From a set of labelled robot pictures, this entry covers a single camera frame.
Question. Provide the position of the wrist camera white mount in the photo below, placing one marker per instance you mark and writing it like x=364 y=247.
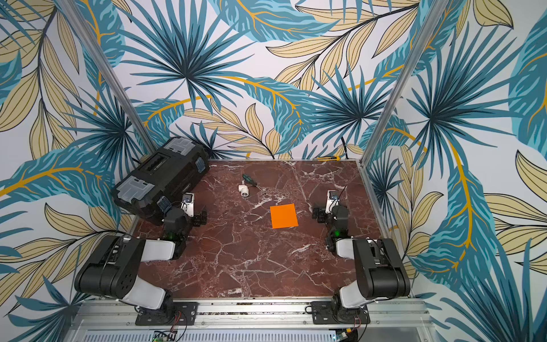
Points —
x=187 y=204
x=333 y=198

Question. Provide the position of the black plastic toolbox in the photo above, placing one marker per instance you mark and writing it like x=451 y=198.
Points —
x=151 y=189

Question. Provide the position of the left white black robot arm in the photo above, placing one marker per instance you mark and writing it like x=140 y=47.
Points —
x=112 y=271

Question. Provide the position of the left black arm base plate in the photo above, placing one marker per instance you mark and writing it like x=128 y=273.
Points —
x=173 y=314

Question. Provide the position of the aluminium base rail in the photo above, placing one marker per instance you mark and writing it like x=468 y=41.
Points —
x=257 y=319

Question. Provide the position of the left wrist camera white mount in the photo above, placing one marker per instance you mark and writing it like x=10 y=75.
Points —
x=187 y=204

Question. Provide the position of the yellow utility knife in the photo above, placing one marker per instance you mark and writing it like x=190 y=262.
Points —
x=328 y=158

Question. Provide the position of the right aluminium frame post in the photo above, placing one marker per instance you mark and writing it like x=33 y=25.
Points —
x=423 y=37

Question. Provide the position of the aluminium frame post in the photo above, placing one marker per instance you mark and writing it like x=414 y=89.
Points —
x=423 y=37
x=82 y=29

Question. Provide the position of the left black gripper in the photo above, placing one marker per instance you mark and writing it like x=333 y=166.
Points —
x=199 y=217

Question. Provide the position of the left aluminium frame post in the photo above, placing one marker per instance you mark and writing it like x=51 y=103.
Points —
x=82 y=29

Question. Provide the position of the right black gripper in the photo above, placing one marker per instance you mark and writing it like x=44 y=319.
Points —
x=321 y=214

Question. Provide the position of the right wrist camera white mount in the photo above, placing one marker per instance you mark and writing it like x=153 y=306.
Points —
x=333 y=198

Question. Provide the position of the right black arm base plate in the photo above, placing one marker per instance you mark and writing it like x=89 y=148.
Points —
x=328 y=313

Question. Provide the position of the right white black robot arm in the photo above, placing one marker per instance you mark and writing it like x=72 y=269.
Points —
x=380 y=272

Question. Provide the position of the green circuit board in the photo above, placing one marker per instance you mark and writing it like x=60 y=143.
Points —
x=163 y=336

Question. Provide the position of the green handled screwdriver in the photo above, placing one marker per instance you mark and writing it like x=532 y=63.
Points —
x=249 y=180

